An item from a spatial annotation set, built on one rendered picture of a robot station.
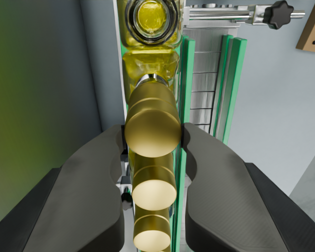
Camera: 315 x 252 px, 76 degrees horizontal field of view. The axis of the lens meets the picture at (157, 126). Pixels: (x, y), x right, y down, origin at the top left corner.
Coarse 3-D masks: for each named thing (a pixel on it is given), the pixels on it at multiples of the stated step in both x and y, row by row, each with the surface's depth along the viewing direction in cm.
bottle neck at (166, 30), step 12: (132, 0) 11; (144, 0) 12; (156, 0) 12; (168, 0) 11; (132, 12) 11; (168, 12) 11; (132, 24) 11; (168, 24) 11; (132, 36) 12; (144, 36) 11; (156, 36) 12; (168, 36) 12
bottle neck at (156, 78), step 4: (144, 76) 17; (148, 76) 17; (152, 76) 17; (156, 76) 17; (160, 76) 17; (140, 80) 17; (144, 80) 16; (148, 80) 16; (152, 80) 15; (156, 80) 16; (160, 80) 16; (164, 80) 17; (136, 84) 17; (164, 84) 16
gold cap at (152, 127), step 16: (144, 96) 12; (160, 96) 12; (128, 112) 12; (144, 112) 11; (160, 112) 11; (176, 112) 12; (128, 128) 11; (144, 128) 11; (160, 128) 11; (176, 128) 11; (128, 144) 12; (144, 144) 12; (160, 144) 12; (176, 144) 12
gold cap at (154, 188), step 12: (144, 156) 17; (168, 156) 17; (144, 168) 15; (156, 168) 15; (168, 168) 16; (144, 180) 14; (156, 180) 14; (168, 180) 14; (132, 192) 15; (144, 192) 15; (156, 192) 15; (168, 192) 15; (144, 204) 15; (156, 204) 15; (168, 204) 15
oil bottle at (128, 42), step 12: (120, 0) 15; (180, 0) 15; (120, 12) 16; (144, 12) 18; (156, 12) 18; (180, 12) 16; (120, 24) 16; (144, 24) 18; (156, 24) 18; (180, 24) 16; (120, 36) 17; (180, 36) 17; (132, 48) 17; (144, 48) 17; (156, 48) 17; (168, 48) 18
